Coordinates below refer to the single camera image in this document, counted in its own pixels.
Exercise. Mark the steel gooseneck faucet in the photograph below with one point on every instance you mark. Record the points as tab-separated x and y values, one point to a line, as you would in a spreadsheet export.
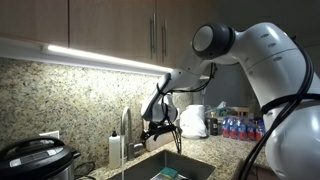
129	133

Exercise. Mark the stainless steel sink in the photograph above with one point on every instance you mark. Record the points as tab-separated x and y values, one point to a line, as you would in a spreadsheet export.
190	166

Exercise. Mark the white wall outlet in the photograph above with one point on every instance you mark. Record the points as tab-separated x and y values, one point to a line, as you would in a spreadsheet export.
51	134

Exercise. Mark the wooden cutting board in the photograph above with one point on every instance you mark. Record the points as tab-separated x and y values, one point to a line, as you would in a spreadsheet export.
160	141

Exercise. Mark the wide wooden cabinet door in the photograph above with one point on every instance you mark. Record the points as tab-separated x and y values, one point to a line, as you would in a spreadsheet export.
110	30

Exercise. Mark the under-cabinet light strip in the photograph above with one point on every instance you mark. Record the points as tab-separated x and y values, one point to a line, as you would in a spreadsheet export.
100	58

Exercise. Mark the narrow wooden cabinet door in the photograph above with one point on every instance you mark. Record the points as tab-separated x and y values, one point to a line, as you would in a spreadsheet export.
33	20

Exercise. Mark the red blue juice pouch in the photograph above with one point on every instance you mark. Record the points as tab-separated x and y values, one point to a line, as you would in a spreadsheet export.
233	129
250	130
226	128
259	131
241	130

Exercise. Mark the green sponge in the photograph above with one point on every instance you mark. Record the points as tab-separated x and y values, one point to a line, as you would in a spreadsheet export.
168	172

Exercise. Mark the wooden tray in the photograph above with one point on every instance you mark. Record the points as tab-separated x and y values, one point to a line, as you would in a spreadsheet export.
240	110

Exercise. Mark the white soap dispenser bottle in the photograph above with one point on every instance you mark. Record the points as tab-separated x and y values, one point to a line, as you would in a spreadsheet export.
114	151

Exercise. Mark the black pressure cooker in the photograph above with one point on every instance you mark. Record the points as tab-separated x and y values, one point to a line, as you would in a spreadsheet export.
33	160

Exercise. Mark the white plastic bag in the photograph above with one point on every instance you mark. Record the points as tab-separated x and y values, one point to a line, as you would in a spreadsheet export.
193	123

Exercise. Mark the dark small bottle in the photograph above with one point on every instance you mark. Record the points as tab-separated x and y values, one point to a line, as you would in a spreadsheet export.
213	125

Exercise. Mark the teal tissue box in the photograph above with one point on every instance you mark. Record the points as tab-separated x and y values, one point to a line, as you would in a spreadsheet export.
218	110

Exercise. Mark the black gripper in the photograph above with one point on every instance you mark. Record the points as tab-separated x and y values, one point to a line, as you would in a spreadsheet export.
161	128

